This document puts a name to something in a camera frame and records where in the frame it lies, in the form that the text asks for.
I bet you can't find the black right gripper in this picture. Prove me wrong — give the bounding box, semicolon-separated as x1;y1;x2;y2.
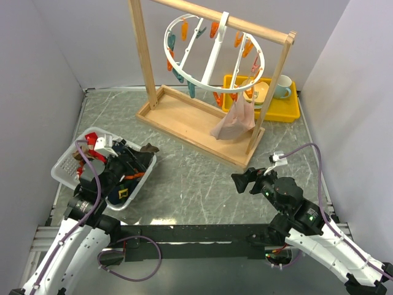
230;163;287;214

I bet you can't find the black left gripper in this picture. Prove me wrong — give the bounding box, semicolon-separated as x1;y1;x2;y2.
99;144;154;197

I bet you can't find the dark brown sock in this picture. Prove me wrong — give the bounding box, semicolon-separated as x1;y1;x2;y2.
139;143;160;153

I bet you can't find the pale pink sock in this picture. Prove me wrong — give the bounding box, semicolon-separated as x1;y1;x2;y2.
209;95;255;140

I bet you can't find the white round clip hanger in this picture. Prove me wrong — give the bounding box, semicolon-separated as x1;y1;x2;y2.
163;12;265;93

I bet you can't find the navy sock with buckle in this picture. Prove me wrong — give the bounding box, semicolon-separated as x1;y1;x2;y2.
107;180;138;205

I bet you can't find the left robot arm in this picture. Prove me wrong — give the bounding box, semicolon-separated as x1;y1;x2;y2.
10;145;156;294

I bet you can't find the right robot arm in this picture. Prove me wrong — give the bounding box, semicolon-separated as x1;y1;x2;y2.
231;168;392;294

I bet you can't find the orange sock in basket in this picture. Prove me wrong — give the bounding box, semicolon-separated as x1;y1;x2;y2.
123;172;145;180

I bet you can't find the red sock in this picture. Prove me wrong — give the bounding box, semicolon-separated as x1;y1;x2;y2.
72;132;107;179

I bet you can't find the wooden drying rack stand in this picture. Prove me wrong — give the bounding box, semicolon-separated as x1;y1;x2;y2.
128;1;296;171

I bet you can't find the light blue mug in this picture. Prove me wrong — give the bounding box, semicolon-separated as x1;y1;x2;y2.
273;75;292;99

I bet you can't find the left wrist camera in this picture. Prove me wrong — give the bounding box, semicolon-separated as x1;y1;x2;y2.
85;132;119;163

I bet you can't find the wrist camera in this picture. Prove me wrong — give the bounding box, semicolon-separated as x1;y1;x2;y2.
85;132;119;163
263;151;288;176

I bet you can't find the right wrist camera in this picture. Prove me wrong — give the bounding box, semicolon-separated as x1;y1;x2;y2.
263;151;288;176

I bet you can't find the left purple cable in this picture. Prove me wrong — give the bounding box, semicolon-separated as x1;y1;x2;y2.
33;140;102;295

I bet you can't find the purple cable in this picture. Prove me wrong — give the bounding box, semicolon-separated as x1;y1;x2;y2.
276;142;393;282
33;140;102;295

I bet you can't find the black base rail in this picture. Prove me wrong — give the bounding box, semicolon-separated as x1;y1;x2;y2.
109;224;284;262

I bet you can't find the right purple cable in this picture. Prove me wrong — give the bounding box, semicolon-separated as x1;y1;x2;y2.
276;142;393;282

